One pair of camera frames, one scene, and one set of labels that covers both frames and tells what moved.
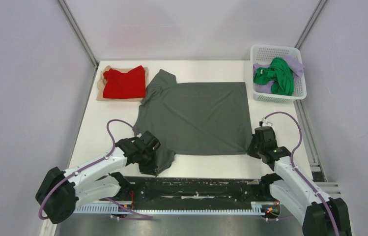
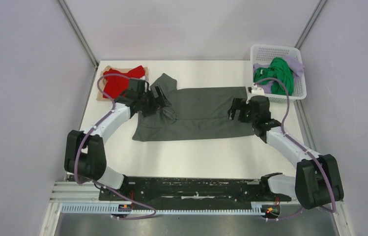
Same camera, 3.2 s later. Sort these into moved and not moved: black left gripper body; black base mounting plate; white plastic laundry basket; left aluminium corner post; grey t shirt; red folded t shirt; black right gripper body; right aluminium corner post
Moved: black left gripper body; black right gripper body; grey t shirt
Not moved: white plastic laundry basket; left aluminium corner post; red folded t shirt; right aluminium corner post; black base mounting plate
